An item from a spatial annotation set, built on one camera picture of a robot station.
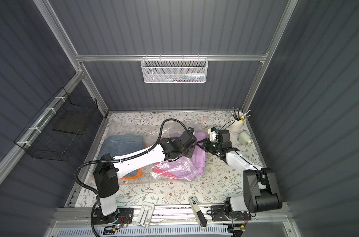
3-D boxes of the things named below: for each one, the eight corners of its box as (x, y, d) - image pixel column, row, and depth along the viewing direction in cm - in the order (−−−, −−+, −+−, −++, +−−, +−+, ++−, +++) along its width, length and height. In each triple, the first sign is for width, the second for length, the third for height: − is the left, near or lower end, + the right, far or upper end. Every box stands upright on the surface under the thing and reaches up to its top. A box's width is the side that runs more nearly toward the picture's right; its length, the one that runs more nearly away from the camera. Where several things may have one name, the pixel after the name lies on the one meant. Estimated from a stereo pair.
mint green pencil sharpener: (237, 147, 101) (241, 140, 95) (235, 138, 106) (238, 131, 100) (248, 147, 101) (253, 140, 95) (245, 138, 106) (249, 131, 100)
